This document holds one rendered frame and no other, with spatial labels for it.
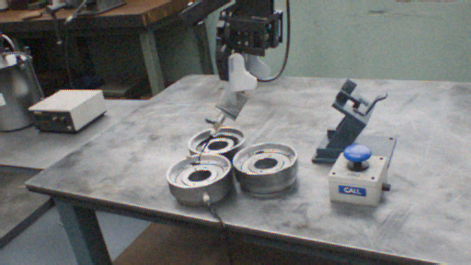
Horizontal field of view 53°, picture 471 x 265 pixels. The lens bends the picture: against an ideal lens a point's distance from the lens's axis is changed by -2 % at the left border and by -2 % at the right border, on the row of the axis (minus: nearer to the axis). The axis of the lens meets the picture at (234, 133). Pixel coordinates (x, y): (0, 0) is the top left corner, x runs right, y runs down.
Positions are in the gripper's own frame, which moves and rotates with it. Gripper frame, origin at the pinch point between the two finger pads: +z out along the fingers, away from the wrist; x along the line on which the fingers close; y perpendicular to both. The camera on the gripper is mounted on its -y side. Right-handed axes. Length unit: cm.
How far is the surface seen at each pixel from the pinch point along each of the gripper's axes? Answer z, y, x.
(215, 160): 10.1, -0.8, -6.3
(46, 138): 35, -74, 16
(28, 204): 115, -155, 54
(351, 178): 5.5, 22.8, -8.3
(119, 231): 82, -68, 32
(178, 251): 40.3, -14.6, -2.0
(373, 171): 5.2, 25.2, -5.9
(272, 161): 9.7, 8.3, -3.0
